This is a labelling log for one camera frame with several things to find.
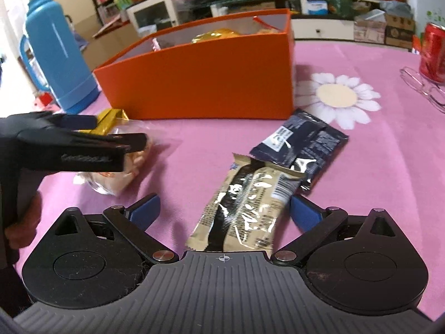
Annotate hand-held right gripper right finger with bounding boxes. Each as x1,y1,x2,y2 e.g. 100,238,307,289
270,195,403,267

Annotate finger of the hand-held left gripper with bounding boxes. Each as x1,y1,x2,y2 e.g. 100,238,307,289
71,132,148,154
31,111,98,131

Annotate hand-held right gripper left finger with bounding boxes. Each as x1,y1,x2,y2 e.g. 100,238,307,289
43,193,179,264

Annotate clear bag of pastries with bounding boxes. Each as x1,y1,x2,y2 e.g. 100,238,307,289
72,120,183,197

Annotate beige snack packet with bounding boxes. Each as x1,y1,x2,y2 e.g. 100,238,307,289
184,152,306,253

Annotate orange cardboard box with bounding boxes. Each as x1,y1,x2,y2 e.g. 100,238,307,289
93,9,296,121

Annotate clear red-striped pastry bag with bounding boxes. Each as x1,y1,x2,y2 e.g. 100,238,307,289
253,16,287,35

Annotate person's left hand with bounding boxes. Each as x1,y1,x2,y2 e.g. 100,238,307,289
3,191,43,250

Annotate gold foil snack packet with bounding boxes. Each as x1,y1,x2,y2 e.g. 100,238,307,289
78,109,131,136

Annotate small red object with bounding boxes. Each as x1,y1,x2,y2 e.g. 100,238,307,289
36,90,56,107

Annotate dark navy snack packet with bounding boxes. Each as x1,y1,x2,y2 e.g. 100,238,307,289
249,108,349,191

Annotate blue thermos jug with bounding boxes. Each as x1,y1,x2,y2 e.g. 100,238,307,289
19,0,101,115

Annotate pink daisy tablecloth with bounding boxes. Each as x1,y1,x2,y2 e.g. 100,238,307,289
0,38,445,321

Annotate brown cardboard boxes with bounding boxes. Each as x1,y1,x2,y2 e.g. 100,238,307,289
83,19,140,72

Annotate white glass-door cabinet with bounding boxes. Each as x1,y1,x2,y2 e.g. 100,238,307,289
126,0,179,39

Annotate cream tv stand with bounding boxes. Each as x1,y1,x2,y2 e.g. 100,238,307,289
209,0,355,40

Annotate printed cardboard carton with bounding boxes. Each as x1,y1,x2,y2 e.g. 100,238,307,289
354,19,386,44
384,14,416,47

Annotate red drink can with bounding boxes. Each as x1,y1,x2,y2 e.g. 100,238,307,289
419,23,445,84

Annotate blue and white tissue box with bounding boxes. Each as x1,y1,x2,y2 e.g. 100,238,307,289
301,0,329,16

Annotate wire-frame eyeglasses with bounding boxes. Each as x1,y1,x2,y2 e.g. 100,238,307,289
400,66,445,107

